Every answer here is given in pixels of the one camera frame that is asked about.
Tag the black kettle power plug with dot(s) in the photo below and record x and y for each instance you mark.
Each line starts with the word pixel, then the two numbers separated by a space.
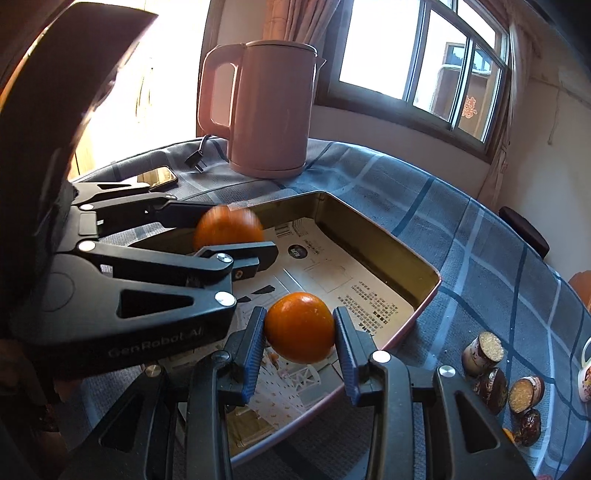
pixel 199 154

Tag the layered cake cup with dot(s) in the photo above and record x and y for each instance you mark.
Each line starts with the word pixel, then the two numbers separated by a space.
pixel 482 353

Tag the small orange mandarin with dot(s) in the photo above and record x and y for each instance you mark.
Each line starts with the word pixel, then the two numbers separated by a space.
pixel 509 436

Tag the brown framed sliding window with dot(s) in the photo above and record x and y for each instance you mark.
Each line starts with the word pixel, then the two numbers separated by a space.
pixel 415 60

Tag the red paper window decoration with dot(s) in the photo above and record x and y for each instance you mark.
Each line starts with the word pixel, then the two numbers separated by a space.
pixel 469 108

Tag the blue plaid tablecloth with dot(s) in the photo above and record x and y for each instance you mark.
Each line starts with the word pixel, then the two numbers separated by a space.
pixel 461 221

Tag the brown leather armchair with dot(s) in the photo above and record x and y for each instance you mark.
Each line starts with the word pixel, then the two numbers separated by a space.
pixel 582 288

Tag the small chocolate muffin on table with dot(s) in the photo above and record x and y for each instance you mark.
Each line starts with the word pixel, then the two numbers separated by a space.
pixel 526 392

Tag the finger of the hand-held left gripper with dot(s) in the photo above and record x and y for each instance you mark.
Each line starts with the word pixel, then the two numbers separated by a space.
pixel 184 270
pixel 138 205

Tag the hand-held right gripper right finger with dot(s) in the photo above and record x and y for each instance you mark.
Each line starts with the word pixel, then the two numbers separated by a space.
pixel 347 364

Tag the pink electric kettle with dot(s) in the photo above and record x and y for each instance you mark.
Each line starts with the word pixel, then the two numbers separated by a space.
pixel 272 110

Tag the printed white paper sheet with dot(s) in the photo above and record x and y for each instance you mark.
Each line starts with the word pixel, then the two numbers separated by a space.
pixel 323 272

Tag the dark round stool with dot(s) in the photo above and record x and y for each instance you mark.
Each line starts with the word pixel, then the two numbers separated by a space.
pixel 524 230

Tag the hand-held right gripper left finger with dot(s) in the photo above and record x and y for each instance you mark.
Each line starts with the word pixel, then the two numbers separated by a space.
pixel 253 360

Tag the pink curtain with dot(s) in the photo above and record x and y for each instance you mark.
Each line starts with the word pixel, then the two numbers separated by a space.
pixel 295 21

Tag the pink metal tin box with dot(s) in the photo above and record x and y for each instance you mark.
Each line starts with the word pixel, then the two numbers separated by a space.
pixel 383 249

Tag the white printed mug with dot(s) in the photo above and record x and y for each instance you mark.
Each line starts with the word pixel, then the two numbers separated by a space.
pixel 586 374

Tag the black smartphone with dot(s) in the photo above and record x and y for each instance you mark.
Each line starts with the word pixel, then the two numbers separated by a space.
pixel 159 177

